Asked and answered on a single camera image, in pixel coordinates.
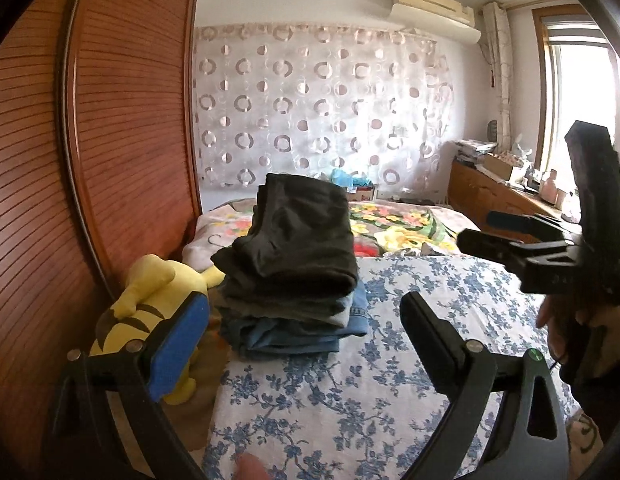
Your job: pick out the tied side curtain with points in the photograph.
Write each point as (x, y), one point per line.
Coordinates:
(499, 40)

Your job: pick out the sheer circle-pattern curtain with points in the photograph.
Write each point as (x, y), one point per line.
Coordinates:
(305, 99)

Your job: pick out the white wall air conditioner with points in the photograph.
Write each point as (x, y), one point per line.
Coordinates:
(445, 18)

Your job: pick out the wooden sideboard cabinet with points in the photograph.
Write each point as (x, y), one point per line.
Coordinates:
(474, 194)

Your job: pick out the blue floral bed sheet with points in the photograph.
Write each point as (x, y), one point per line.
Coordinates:
(366, 410)

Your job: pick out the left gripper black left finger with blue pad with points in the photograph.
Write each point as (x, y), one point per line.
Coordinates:
(84, 440)

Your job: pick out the brown louvered wardrobe door right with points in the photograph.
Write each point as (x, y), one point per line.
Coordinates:
(126, 111)

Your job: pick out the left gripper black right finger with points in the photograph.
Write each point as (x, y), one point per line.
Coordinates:
(527, 440)

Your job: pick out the window with wooden frame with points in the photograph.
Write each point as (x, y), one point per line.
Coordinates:
(580, 76)

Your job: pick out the brown louvered wardrobe door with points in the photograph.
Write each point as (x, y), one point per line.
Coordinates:
(126, 111)
(52, 258)

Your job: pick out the small box with blue bag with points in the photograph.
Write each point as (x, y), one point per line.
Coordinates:
(357, 188)

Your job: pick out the right hand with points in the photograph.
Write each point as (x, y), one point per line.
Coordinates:
(583, 336)

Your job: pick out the yellow plush toy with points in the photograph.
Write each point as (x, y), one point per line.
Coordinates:
(155, 290)

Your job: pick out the folded grey garment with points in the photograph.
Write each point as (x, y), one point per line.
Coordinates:
(330, 311)

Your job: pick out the floral colourful blanket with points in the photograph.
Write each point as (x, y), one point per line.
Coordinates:
(380, 228)

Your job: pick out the dark grey pants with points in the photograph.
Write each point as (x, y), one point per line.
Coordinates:
(300, 243)

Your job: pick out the folded blue jeans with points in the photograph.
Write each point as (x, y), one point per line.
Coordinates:
(258, 338)

